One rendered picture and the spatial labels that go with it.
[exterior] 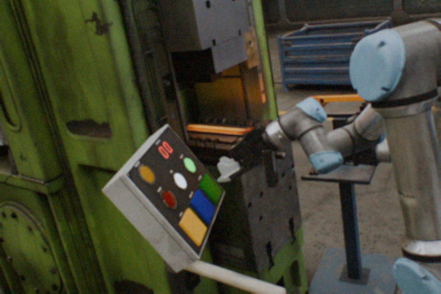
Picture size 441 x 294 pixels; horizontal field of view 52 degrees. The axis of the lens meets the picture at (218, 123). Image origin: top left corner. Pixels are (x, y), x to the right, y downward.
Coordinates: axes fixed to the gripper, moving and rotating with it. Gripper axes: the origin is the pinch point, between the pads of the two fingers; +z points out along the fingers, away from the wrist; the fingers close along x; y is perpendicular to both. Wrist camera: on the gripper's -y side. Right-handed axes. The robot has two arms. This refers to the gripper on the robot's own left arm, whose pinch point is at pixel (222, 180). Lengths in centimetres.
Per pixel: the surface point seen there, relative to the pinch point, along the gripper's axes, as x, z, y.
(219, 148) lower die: -37.6, 11.1, 0.2
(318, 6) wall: -920, 5, -60
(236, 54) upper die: -48, -14, 23
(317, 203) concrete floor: -163, 37, -98
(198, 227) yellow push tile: 19.2, 4.5, -1.2
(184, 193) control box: 12.3, 5.2, 6.4
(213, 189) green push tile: -0.2, 4.4, -0.9
